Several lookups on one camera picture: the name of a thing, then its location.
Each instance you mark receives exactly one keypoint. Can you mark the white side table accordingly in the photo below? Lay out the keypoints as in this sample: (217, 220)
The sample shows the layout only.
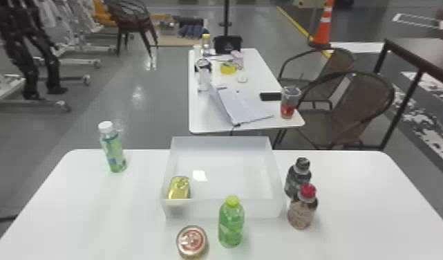
(214, 112)

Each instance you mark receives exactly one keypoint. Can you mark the white laptop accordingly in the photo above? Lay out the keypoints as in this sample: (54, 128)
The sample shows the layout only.
(239, 105)

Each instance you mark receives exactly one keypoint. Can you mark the clear box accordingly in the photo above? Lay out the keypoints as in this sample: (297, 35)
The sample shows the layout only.
(224, 178)

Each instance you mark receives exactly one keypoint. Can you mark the black phone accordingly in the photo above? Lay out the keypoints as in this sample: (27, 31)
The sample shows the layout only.
(270, 96)

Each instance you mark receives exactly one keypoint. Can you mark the yellow tape roll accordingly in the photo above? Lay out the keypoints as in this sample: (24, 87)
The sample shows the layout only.
(228, 68)

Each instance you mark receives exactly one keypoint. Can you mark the yellow can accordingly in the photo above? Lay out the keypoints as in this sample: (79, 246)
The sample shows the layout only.
(178, 187)

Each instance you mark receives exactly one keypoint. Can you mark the red cup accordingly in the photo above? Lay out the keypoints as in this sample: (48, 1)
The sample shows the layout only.
(289, 103)

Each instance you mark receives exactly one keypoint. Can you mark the black bottle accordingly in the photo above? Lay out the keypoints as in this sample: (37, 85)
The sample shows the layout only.
(297, 178)

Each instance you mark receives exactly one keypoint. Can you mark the green bottle with white cap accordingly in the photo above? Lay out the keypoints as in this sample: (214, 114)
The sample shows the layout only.
(113, 149)

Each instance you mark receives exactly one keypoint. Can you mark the pink bottle with red cap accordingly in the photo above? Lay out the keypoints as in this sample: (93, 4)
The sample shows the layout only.
(302, 210)

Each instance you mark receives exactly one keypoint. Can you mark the red can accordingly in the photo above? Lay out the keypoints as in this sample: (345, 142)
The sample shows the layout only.
(191, 241)

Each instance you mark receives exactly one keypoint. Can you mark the brown wicker chair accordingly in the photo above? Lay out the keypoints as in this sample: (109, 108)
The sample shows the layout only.
(348, 109)
(333, 63)

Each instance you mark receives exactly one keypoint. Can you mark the dark wicker chair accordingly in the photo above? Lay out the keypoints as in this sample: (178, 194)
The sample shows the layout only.
(132, 18)

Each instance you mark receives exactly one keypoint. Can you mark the orange cone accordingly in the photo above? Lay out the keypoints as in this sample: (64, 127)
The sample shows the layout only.
(324, 25)

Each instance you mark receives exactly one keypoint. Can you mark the dark side table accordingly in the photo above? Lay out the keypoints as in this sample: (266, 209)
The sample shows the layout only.
(424, 58)

